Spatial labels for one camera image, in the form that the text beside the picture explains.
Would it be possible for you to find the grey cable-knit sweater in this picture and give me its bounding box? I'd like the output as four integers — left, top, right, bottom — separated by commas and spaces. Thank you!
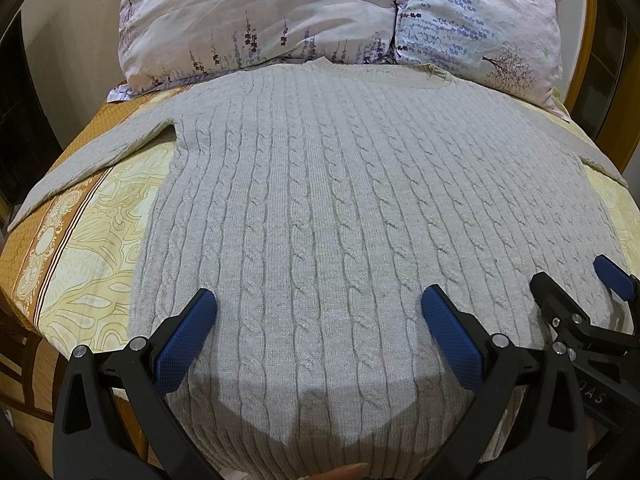
7, 57, 629, 480

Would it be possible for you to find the pink floral pillow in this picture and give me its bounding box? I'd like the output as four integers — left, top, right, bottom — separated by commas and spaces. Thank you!
107, 0, 396, 102

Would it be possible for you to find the white lavender print pillow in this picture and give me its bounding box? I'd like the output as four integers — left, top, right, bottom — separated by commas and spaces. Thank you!
394, 0, 568, 119

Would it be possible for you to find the wooden headboard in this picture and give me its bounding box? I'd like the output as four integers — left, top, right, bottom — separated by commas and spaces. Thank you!
560, 0, 639, 171

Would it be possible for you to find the yellow patterned bedspread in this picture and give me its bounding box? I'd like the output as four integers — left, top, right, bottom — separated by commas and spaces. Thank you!
0, 79, 640, 478

